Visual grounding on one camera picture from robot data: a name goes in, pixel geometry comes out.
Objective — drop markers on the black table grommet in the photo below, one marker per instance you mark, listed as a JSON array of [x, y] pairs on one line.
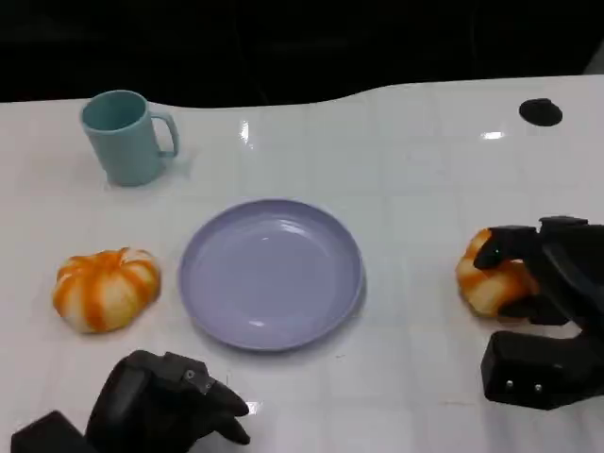
[[540, 112]]

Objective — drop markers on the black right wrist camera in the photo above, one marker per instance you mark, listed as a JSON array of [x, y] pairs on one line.
[[528, 368]]

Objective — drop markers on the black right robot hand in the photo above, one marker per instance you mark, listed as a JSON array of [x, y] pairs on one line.
[[571, 269]]

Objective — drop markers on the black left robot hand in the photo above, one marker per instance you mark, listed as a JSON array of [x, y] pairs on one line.
[[141, 406]]

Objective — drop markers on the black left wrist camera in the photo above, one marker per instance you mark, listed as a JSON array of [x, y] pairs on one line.
[[47, 434]]

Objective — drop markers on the lilac plate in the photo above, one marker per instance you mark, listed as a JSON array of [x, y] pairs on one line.
[[269, 278]]

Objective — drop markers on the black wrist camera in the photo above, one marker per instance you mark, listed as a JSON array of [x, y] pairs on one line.
[[47, 434], [528, 368]]

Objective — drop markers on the orange and white bread roll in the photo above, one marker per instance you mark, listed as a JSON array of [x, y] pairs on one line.
[[491, 288], [106, 292]]

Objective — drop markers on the pale green mug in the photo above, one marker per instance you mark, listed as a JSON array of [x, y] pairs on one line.
[[125, 146]]

